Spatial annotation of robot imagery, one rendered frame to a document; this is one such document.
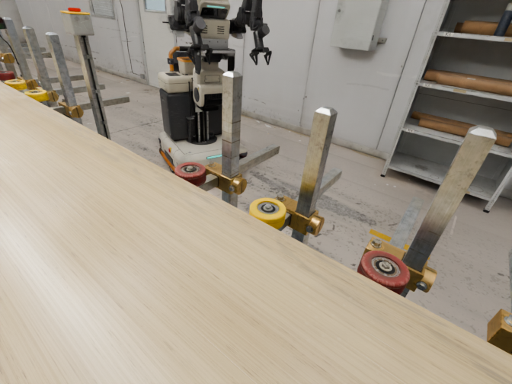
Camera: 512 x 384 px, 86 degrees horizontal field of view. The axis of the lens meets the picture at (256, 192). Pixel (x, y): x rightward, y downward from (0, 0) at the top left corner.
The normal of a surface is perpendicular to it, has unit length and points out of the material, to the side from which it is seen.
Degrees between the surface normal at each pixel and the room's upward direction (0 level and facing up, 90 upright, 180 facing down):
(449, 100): 90
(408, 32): 90
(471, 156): 90
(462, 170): 90
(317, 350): 0
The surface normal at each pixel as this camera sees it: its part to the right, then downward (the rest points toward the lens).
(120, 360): 0.07, -0.84
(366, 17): -0.61, 0.39
